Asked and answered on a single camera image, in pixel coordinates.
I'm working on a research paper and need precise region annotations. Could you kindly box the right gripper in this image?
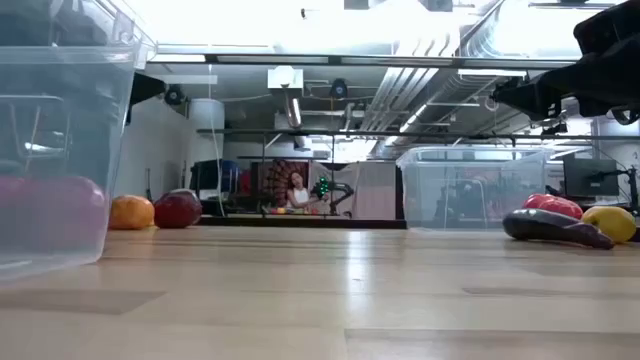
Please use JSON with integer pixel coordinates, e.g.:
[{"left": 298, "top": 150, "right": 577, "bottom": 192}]
[{"left": 492, "top": 37, "right": 640, "bottom": 124}]

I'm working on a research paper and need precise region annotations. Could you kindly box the red bell pepper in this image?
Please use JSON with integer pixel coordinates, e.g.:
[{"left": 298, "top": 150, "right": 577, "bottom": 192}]
[{"left": 521, "top": 193, "right": 585, "bottom": 221}]

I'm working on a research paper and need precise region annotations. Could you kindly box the purple eggplant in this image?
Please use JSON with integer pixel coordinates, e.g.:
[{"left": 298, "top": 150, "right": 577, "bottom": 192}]
[{"left": 502, "top": 208, "right": 615, "bottom": 251}]

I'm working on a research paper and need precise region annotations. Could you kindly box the yellow bell pepper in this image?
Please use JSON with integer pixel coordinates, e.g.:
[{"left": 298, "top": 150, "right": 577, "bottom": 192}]
[{"left": 581, "top": 205, "right": 638, "bottom": 245}]

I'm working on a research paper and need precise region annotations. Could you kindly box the dark red apple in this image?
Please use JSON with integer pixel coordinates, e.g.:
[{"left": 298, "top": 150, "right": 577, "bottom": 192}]
[{"left": 153, "top": 188, "right": 204, "bottom": 230}]

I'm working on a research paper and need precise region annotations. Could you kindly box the orange fruit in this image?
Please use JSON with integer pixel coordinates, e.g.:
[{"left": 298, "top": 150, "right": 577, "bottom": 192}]
[{"left": 108, "top": 194, "right": 156, "bottom": 231}]

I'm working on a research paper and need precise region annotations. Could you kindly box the clear plastic bin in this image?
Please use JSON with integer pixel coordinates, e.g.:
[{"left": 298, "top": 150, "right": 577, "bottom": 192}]
[
  {"left": 0, "top": 0, "right": 159, "bottom": 284},
  {"left": 395, "top": 145, "right": 554, "bottom": 234}
]

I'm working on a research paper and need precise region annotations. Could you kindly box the black monitor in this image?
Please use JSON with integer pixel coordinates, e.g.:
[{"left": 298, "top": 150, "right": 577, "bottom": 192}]
[
  {"left": 563, "top": 158, "right": 620, "bottom": 198},
  {"left": 189, "top": 159, "right": 224, "bottom": 201}
]

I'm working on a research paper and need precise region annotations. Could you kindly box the black overhead beam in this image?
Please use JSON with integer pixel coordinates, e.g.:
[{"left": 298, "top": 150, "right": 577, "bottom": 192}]
[{"left": 147, "top": 52, "right": 581, "bottom": 70}]

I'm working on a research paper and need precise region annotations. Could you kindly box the pale curtain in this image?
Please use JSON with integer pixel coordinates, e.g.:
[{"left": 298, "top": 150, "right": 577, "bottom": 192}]
[{"left": 308, "top": 160, "right": 399, "bottom": 220}]

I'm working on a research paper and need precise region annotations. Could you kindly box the white ceiling light box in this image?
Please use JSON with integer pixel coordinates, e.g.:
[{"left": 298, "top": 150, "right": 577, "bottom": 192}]
[{"left": 267, "top": 66, "right": 305, "bottom": 90}]

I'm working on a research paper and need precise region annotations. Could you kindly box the person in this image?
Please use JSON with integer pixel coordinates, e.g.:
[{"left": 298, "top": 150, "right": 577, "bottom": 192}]
[{"left": 286, "top": 171, "right": 321, "bottom": 210}]

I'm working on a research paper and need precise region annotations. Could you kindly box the patterned maroon cloth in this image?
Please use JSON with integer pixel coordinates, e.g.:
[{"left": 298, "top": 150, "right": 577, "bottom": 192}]
[{"left": 259, "top": 159, "right": 310, "bottom": 207}]

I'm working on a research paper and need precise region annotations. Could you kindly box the blue barrel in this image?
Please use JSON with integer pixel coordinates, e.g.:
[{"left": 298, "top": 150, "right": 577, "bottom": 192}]
[{"left": 219, "top": 159, "right": 240, "bottom": 194}]

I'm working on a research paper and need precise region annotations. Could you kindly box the black round speaker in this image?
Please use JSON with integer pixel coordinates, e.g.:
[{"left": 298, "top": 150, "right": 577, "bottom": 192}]
[{"left": 163, "top": 83, "right": 186, "bottom": 107}]

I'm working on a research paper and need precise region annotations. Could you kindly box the silver ceiling duct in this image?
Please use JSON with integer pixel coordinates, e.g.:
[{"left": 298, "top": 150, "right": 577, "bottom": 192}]
[{"left": 359, "top": 0, "right": 591, "bottom": 146}]

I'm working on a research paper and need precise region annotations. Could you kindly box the black horizontal rail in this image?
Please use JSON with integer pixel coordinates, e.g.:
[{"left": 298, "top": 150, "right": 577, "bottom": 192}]
[{"left": 196, "top": 128, "right": 640, "bottom": 142}]

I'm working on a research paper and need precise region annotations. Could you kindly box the black table frame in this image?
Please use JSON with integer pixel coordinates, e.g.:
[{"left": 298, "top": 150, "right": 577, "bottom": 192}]
[{"left": 199, "top": 214, "right": 407, "bottom": 230}]

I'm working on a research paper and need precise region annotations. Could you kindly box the white hanging cable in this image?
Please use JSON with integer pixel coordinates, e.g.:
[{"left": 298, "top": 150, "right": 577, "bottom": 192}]
[{"left": 207, "top": 63, "right": 225, "bottom": 217}]

